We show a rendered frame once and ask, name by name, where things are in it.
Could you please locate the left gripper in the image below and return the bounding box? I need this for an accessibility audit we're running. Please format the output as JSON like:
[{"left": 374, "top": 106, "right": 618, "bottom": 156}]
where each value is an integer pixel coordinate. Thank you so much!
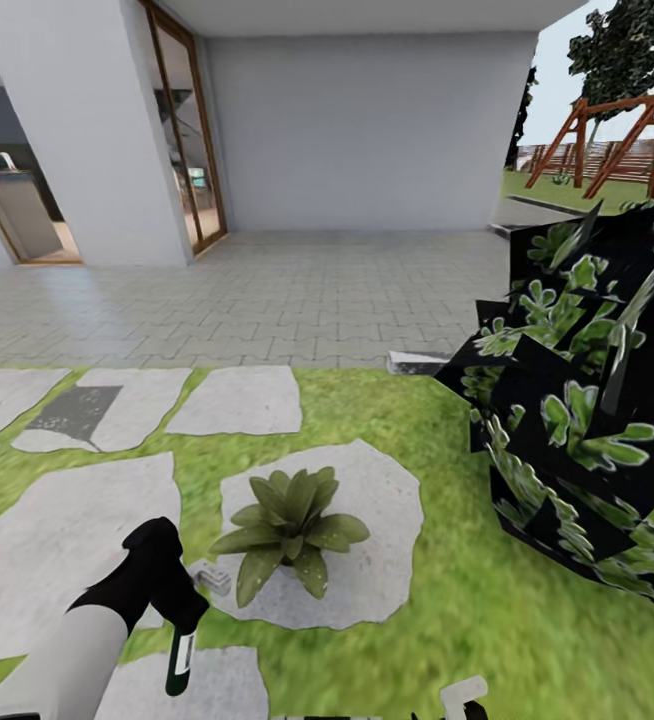
[{"left": 150, "top": 571, "right": 209, "bottom": 633}]

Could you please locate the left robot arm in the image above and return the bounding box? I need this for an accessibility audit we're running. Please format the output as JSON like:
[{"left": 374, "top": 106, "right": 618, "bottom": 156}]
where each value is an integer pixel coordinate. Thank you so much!
[{"left": 0, "top": 517, "right": 231, "bottom": 720}]

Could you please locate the insectifuge atomizer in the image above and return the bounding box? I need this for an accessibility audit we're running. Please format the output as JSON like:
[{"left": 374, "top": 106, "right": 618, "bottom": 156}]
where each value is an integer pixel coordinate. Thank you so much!
[{"left": 166, "top": 627, "right": 196, "bottom": 697}]

